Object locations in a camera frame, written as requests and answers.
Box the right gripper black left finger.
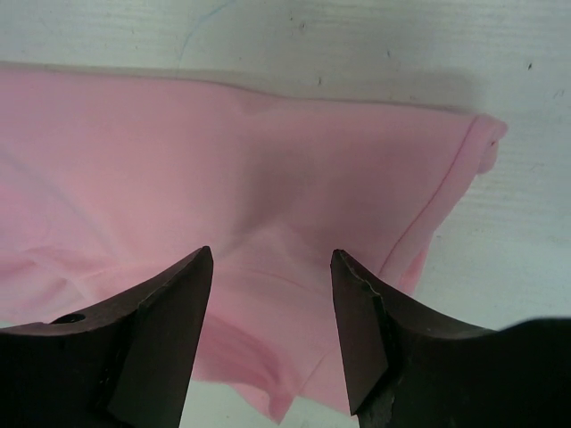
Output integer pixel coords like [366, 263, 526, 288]
[1, 247, 213, 427]

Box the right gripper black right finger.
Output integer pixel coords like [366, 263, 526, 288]
[330, 250, 570, 428]

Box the pink t shirt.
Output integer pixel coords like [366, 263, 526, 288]
[1, 69, 507, 422]

